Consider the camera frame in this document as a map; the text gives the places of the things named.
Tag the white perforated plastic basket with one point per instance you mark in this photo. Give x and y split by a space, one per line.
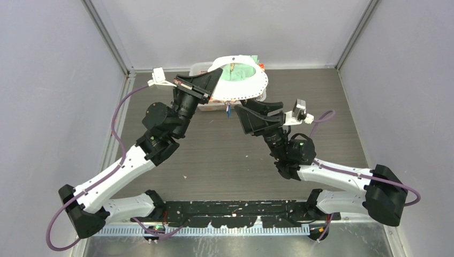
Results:
214 105

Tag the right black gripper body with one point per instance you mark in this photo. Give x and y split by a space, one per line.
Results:
273 130

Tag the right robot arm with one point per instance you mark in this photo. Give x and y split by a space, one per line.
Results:
375 192

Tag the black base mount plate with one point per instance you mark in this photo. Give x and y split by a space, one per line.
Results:
233 213

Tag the green patterned cloth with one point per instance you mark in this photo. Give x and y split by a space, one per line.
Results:
237 72

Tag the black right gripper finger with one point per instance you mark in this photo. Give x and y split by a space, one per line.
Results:
264 108
243 115

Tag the blue plastic key tag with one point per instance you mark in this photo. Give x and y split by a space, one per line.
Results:
228 109

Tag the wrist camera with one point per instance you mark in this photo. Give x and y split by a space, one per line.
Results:
158 79
298 114

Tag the perforated metal key plate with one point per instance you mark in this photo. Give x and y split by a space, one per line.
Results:
248 88

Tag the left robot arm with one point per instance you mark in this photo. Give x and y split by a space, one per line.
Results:
91 205

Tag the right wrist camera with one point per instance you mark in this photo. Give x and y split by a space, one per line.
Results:
298 114

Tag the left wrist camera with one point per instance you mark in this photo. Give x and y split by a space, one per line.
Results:
158 79

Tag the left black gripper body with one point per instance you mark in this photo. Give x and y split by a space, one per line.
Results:
185 101

